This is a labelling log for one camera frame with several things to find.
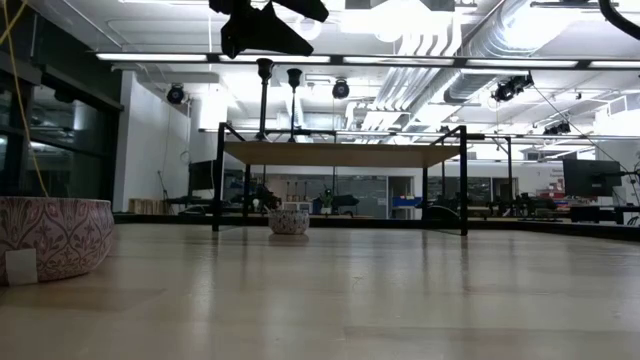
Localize wooden shelf with black frame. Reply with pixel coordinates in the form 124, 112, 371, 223
212, 122, 471, 237

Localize yellow cable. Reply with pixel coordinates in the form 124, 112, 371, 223
0, 0, 50, 199

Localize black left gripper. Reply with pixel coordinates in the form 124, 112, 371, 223
208, 0, 330, 60

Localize wooden crate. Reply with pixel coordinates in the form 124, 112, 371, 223
128, 197, 162, 216

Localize patterned candle tin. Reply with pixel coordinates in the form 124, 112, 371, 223
268, 208, 311, 236
0, 196, 116, 287

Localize black computer monitor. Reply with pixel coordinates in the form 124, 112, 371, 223
563, 158, 623, 198
188, 159, 217, 192

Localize black desk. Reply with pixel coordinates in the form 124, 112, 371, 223
569, 203, 640, 226

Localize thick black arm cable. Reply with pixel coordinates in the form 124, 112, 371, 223
597, 0, 640, 42

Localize long ceiling light bar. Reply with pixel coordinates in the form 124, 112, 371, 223
94, 51, 640, 70

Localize black candlestick holder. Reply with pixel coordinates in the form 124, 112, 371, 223
254, 58, 275, 143
286, 68, 304, 144

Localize silver ventilation duct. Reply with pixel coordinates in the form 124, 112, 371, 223
442, 0, 591, 105

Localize small green background plant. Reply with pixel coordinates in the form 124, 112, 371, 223
319, 184, 335, 215

